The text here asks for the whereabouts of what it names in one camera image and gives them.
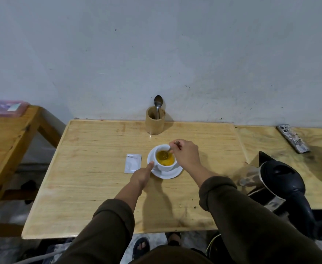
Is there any bamboo utensil holder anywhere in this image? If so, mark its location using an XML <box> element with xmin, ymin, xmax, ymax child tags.
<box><xmin>145</xmin><ymin>106</ymin><xmax>166</xmax><ymax>135</ymax></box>

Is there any metal teaspoon with thin handle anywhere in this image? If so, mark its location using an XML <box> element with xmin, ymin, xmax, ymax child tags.
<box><xmin>158</xmin><ymin>141</ymin><xmax>180</xmax><ymax>160</ymax></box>

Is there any person's right forearm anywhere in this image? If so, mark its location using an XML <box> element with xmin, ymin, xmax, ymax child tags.
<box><xmin>187</xmin><ymin>163</ymin><xmax>322</xmax><ymax>264</ymax></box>

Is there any yellow tea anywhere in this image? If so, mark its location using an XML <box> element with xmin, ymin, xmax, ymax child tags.
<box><xmin>156</xmin><ymin>150</ymin><xmax>175</xmax><ymax>166</ymax></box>

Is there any yellow-green cable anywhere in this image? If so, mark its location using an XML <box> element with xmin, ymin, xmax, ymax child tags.
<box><xmin>205</xmin><ymin>234</ymin><xmax>222</xmax><ymax>260</ymax></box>

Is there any white cable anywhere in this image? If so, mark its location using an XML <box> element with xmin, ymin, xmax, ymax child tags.
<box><xmin>12</xmin><ymin>250</ymin><xmax>66</xmax><ymax>264</ymax></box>

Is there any white paper sachet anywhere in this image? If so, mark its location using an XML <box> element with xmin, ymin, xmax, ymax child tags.
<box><xmin>124</xmin><ymin>154</ymin><xmax>142</xmax><ymax>174</ymax></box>

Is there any metal spoon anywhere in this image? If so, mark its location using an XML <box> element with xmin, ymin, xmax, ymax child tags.
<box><xmin>154</xmin><ymin>95</ymin><xmax>164</xmax><ymax>120</ymax></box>

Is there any black sandal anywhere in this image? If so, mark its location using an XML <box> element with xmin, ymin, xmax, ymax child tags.
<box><xmin>132</xmin><ymin>237</ymin><xmax>151</xmax><ymax>261</ymax></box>
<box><xmin>165</xmin><ymin>232</ymin><xmax>181</xmax><ymax>247</ymax></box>

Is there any white ceramic saucer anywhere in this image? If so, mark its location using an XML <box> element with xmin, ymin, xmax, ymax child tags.
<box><xmin>147</xmin><ymin>147</ymin><xmax>184</xmax><ymax>179</ymax></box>

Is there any phone with patterned case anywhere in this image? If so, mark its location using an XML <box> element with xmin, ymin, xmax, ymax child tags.
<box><xmin>276</xmin><ymin>124</ymin><xmax>311</xmax><ymax>154</ymax></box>

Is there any person's left hand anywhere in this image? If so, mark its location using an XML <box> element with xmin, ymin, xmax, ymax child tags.
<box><xmin>130</xmin><ymin>161</ymin><xmax>155</xmax><ymax>190</ymax></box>

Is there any steel and black electric kettle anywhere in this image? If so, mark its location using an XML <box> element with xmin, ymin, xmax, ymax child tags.
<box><xmin>237</xmin><ymin>151</ymin><xmax>319</xmax><ymax>240</ymax></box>

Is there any person's left forearm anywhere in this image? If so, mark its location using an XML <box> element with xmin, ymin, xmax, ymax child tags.
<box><xmin>55</xmin><ymin>184</ymin><xmax>145</xmax><ymax>264</ymax></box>

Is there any blue and pink plastic box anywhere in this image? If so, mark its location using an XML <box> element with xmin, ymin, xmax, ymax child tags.
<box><xmin>0</xmin><ymin>99</ymin><xmax>30</xmax><ymax>117</ymax></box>

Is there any white ceramic cup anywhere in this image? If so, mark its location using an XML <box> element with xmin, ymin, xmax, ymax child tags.
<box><xmin>153</xmin><ymin>144</ymin><xmax>178</xmax><ymax>172</ymax></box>

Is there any person's right hand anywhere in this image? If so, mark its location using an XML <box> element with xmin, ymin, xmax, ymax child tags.
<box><xmin>168</xmin><ymin>139</ymin><xmax>202</xmax><ymax>174</ymax></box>

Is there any wooden side table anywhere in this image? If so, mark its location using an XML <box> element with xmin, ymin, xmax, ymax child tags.
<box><xmin>0</xmin><ymin>105</ymin><xmax>63</xmax><ymax>238</ymax></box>

